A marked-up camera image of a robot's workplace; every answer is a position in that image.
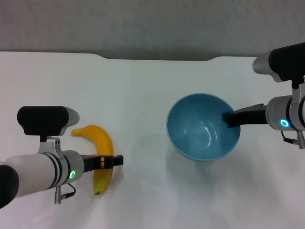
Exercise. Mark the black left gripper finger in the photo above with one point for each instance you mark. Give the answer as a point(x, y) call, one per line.
point(116, 158)
point(116, 163)

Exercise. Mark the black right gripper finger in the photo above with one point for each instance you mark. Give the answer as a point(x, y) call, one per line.
point(232, 119)
point(250, 107)

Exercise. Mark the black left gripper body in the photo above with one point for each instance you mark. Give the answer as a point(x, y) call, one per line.
point(89, 163)

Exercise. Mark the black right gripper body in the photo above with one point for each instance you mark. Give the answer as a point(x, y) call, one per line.
point(255, 117)

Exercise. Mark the yellow banana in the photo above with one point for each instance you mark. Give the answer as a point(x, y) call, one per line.
point(103, 140)

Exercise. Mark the blue bowl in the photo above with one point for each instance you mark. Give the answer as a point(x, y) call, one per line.
point(197, 133)

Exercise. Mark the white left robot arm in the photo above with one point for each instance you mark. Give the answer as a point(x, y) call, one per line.
point(31, 171)

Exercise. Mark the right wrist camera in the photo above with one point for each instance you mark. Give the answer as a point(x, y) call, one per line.
point(286, 62)

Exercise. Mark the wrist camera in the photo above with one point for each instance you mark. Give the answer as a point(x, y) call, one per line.
point(43, 119)
point(286, 62)

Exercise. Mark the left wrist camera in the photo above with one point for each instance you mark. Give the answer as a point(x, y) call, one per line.
point(43, 119)

